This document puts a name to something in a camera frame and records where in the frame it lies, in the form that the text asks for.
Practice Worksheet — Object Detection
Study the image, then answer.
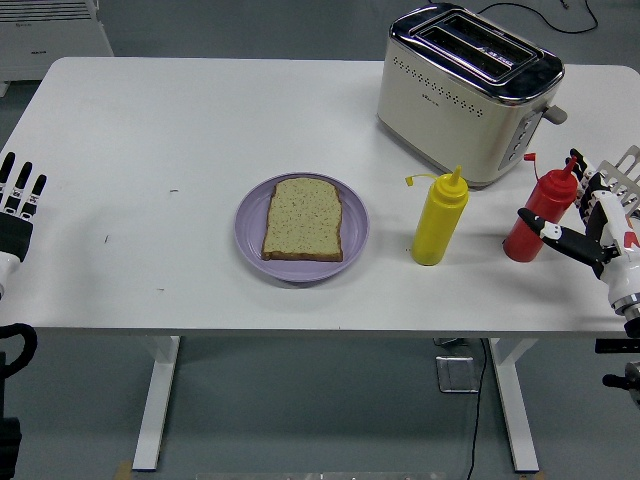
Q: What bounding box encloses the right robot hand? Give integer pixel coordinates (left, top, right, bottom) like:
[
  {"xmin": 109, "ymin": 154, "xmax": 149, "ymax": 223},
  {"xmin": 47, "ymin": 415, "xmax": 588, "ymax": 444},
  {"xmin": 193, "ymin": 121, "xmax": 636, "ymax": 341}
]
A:
[{"xmin": 517, "ymin": 148, "xmax": 640, "ymax": 305}]

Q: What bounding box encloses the yellow squeeze bottle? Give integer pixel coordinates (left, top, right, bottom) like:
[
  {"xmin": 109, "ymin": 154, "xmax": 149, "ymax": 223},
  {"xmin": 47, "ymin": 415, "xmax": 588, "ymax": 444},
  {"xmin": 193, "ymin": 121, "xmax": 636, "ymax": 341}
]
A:
[{"xmin": 404, "ymin": 165, "xmax": 470, "ymax": 267}]

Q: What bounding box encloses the purple plate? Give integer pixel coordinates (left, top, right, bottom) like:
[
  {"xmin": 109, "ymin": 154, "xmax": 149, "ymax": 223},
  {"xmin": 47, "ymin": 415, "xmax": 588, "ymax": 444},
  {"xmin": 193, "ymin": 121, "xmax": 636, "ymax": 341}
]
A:
[{"xmin": 234, "ymin": 172, "xmax": 371, "ymax": 284}]

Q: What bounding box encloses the black table control panel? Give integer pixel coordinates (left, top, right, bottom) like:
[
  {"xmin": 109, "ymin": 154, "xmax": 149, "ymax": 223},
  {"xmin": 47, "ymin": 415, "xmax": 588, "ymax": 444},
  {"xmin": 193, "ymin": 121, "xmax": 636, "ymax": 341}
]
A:
[{"xmin": 594, "ymin": 339, "xmax": 640, "ymax": 354}]

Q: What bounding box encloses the white appliance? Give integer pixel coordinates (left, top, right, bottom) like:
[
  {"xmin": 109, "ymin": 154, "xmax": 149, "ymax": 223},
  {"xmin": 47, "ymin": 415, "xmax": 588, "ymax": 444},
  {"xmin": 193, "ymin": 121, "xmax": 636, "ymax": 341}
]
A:
[{"xmin": 0, "ymin": 0, "xmax": 115, "ymax": 97}]

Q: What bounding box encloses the silver slotted spatula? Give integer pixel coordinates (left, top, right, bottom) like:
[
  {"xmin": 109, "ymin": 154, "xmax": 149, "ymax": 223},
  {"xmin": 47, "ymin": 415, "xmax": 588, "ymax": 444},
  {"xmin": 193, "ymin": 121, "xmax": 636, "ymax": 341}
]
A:
[{"xmin": 597, "ymin": 144, "xmax": 640, "ymax": 219}]

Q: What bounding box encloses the thin black floor cable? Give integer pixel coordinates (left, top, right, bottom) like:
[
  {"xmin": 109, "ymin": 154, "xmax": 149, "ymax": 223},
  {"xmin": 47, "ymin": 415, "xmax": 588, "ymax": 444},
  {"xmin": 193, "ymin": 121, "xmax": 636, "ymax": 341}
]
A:
[{"xmin": 469, "ymin": 0, "xmax": 600, "ymax": 35}]

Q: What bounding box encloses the black cable under table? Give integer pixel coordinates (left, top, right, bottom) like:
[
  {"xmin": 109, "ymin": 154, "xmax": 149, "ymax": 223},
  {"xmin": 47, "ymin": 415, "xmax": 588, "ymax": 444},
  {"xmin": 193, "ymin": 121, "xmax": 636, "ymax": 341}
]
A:
[{"xmin": 464, "ymin": 338, "xmax": 489, "ymax": 480}]

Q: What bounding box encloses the white table leg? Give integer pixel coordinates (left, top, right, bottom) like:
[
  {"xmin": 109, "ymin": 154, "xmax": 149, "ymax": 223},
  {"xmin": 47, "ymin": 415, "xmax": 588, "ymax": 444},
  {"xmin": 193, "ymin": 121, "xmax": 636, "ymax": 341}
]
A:
[
  {"xmin": 131, "ymin": 335, "xmax": 181, "ymax": 472},
  {"xmin": 488, "ymin": 337, "xmax": 540, "ymax": 473}
]

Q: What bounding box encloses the slice of bread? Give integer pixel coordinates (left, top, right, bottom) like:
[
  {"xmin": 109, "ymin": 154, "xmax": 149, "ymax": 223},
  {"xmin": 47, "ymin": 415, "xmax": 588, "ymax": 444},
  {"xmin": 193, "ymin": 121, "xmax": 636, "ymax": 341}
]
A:
[{"xmin": 260, "ymin": 177, "xmax": 345, "ymax": 263}]

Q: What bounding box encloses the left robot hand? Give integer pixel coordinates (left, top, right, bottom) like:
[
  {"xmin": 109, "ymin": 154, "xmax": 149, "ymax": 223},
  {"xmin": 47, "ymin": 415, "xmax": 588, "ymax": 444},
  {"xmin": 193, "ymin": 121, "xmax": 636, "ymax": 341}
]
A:
[{"xmin": 0, "ymin": 152, "xmax": 48, "ymax": 301}]

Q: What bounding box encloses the cream and chrome toaster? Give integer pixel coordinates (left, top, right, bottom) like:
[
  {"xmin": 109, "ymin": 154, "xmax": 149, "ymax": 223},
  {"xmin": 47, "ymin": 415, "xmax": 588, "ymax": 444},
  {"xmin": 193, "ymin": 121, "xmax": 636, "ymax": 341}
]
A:
[{"xmin": 375, "ymin": 2, "xmax": 569, "ymax": 190}]

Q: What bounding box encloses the metal floor socket plate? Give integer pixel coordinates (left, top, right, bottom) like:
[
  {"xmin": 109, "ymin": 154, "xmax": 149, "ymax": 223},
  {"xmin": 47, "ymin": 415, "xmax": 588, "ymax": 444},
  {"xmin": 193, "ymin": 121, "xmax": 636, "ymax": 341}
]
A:
[{"xmin": 434, "ymin": 354, "xmax": 480, "ymax": 394}]

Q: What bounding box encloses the red squeeze bottle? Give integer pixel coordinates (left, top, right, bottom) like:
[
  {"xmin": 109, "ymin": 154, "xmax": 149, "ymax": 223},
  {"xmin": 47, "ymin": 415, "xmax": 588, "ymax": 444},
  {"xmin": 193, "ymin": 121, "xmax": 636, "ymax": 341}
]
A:
[{"xmin": 502, "ymin": 151, "xmax": 580, "ymax": 263}]

